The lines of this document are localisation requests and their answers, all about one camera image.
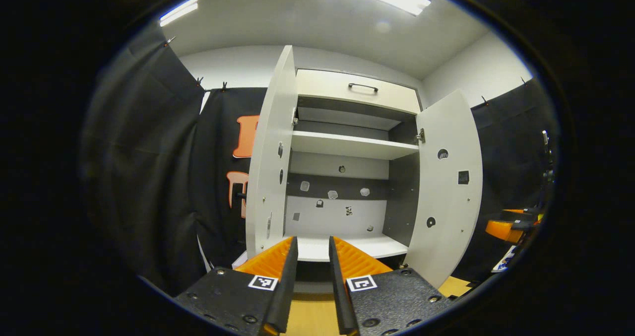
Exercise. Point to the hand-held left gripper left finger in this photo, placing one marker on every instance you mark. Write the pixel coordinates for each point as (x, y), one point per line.
(285, 286)

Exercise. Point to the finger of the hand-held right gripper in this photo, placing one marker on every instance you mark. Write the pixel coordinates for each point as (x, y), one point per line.
(503, 229)

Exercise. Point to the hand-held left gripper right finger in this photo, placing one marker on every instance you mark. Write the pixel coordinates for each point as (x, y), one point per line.
(339, 286)

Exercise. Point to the beige cabinet door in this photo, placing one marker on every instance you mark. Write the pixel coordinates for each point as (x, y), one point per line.
(446, 202)
(268, 152)

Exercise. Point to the beige double-door shoe cabinet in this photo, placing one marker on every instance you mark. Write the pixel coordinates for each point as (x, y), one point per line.
(347, 145)

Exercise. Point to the beige cabinet drawer front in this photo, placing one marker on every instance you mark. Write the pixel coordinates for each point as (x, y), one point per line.
(337, 90)

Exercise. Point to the white printed paper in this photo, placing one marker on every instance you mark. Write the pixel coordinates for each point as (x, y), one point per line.
(503, 260)

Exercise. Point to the narrow ceiling light panel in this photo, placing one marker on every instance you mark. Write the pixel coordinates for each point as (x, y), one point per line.
(178, 11)

